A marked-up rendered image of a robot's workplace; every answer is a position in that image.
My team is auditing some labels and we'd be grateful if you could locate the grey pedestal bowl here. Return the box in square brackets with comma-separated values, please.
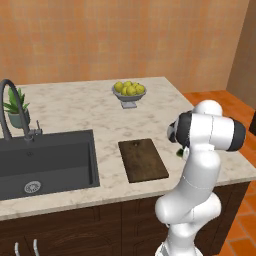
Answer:
[111, 87, 148, 110]

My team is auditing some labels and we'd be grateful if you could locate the dark grey sink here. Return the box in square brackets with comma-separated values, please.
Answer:
[0, 129, 101, 202]

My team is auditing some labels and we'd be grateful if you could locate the dark wooden cutting board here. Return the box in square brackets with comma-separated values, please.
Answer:
[117, 138, 170, 184]

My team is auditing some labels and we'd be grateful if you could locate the green potted plant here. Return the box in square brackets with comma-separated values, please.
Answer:
[2, 87, 31, 130]

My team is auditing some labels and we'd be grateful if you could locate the dark brown cabinet door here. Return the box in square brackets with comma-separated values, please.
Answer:
[24, 203, 123, 256]
[121, 195, 172, 256]
[0, 222, 26, 256]

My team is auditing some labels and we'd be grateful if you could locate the dark brown cabinet panel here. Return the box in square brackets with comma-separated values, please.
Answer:
[194, 181, 251, 256]

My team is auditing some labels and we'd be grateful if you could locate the dark grey curved tap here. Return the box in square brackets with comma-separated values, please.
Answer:
[0, 78, 44, 143]

